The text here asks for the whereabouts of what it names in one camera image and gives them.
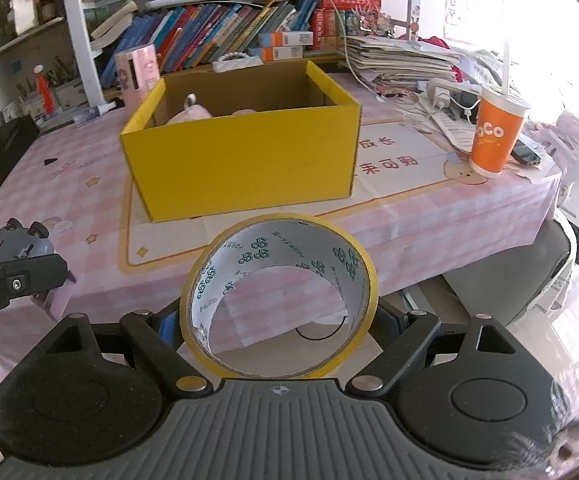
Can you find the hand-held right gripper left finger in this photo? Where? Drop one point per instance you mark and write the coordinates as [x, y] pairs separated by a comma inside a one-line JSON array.
[[170, 332]]

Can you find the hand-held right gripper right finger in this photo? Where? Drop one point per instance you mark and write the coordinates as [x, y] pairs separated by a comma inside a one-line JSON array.
[[377, 327]]

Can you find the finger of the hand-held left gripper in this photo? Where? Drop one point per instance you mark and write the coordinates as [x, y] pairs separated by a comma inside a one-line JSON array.
[[24, 277]]

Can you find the small grey toy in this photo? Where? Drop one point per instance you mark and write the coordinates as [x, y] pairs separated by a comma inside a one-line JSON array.
[[14, 242]]

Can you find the yellow tape roll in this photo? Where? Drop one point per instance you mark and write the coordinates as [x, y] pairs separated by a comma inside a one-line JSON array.
[[249, 250]]

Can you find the yellow cardboard box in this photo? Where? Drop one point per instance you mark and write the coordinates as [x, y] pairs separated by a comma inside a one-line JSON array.
[[244, 165]]

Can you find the pink plush toy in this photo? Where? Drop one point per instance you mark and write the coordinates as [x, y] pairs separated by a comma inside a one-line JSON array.
[[189, 115]]

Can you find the small pink plush ball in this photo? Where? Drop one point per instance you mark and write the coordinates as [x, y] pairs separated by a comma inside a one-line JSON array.
[[244, 112]]

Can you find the pink checkered tablecloth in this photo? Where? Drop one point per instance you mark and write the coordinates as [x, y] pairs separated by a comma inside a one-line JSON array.
[[419, 210]]

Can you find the grey chair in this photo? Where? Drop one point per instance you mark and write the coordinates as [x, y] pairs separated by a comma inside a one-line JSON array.
[[494, 270]]

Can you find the white pen holder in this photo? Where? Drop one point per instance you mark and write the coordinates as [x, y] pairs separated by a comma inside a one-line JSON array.
[[31, 105], [69, 92]]

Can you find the red tassel ornament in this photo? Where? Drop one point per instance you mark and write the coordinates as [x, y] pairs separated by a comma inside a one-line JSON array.
[[43, 87]]

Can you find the orange paper cup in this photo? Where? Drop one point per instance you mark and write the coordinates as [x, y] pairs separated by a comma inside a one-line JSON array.
[[497, 135]]

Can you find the small black device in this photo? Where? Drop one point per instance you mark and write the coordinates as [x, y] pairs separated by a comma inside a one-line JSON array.
[[527, 152]]

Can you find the pink humidifier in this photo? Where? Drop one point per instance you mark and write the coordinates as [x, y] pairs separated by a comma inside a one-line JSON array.
[[139, 75]]

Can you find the white bookshelf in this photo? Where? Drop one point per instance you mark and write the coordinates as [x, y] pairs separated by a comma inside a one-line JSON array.
[[81, 50]]

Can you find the white power strip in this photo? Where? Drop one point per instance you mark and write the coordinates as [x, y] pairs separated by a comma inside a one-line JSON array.
[[452, 92]]

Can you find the white paper bag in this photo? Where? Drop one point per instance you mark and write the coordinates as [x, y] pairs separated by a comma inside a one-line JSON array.
[[23, 7]]

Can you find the stack of papers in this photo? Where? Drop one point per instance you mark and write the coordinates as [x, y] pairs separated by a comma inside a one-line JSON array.
[[399, 62]]

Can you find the white beaded bag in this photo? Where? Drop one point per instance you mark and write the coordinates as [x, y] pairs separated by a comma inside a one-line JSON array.
[[237, 64]]

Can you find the white drinking straw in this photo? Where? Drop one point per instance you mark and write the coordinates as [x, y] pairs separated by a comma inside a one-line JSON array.
[[506, 70]]

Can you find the orange white small box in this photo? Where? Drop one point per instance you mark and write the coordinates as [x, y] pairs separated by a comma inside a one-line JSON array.
[[274, 54], [284, 39]]

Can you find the row of blue books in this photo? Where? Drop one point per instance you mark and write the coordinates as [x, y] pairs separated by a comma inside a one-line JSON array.
[[209, 30]]

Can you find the red book box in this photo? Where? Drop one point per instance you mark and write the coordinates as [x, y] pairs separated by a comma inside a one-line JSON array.
[[347, 20]]

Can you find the wall poster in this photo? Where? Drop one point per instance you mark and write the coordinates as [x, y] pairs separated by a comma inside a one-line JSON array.
[[469, 0]]

